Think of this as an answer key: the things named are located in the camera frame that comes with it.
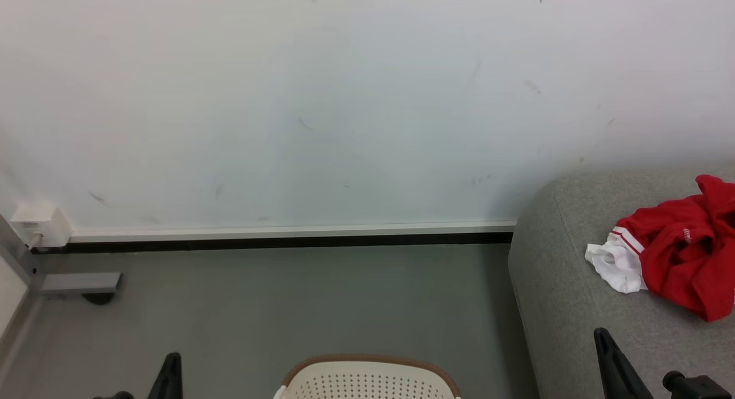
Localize red and white sports jersey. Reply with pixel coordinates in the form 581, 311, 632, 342
585, 174, 735, 323

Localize white and black baseboard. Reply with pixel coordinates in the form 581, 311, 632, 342
32, 219, 517, 255

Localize white perforated laundry basket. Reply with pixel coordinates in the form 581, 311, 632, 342
274, 355, 462, 399

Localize white wall socket box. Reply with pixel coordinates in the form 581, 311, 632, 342
10, 203, 72, 249

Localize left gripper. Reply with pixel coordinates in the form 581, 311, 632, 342
94, 352, 184, 399

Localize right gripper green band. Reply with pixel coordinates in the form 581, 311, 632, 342
594, 328, 735, 399

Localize grey metal frame foot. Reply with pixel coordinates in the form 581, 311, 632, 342
0, 214, 123, 357

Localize grey fabric sofa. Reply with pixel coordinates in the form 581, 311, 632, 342
508, 168, 735, 399

